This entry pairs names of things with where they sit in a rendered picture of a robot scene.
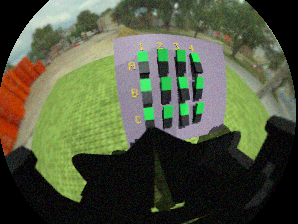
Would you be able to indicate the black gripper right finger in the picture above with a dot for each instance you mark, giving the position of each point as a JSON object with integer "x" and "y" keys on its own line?
{"x": 180, "y": 159}

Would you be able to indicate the lavender switch panel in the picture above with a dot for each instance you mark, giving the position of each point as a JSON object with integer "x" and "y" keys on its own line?
{"x": 172, "y": 82}

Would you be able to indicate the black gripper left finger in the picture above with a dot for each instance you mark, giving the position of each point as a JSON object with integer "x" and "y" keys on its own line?
{"x": 135, "y": 166}

